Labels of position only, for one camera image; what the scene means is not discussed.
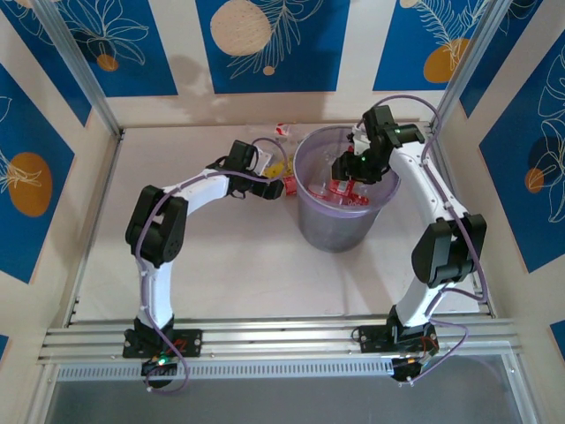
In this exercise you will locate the yellow snack packet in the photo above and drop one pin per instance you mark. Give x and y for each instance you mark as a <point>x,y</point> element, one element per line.
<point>278,170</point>

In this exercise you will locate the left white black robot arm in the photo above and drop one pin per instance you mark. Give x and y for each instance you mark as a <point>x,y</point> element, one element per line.
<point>159,291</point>

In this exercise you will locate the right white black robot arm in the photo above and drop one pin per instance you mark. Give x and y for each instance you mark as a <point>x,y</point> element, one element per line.
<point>424,185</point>

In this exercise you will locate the translucent purple plastic bin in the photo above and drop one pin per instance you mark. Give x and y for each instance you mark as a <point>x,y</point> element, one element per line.
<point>335,229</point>

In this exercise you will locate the clear bottle red-white label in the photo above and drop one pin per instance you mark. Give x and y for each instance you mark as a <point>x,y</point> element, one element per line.
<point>283,130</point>

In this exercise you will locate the right aluminium frame post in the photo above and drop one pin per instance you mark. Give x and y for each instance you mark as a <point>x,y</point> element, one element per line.
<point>472,66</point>

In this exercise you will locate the aluminium frame post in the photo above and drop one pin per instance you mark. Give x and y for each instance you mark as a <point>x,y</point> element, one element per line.
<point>472,66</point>
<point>79,62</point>

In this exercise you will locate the aluminium front frame rail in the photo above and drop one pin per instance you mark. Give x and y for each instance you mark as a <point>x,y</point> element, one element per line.
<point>282,340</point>

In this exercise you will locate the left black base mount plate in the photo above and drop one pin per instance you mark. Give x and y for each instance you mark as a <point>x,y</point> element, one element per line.
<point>192,342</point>

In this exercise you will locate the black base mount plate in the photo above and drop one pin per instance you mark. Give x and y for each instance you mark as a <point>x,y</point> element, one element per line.
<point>371,338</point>
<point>192,342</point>

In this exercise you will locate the left aluminium side rail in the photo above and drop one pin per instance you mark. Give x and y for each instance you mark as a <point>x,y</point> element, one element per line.
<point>95,229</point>

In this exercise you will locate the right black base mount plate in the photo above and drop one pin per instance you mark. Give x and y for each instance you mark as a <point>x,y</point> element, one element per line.
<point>371,338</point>

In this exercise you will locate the left aluminium frame post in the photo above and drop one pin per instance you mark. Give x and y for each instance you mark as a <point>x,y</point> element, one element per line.
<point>79,62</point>

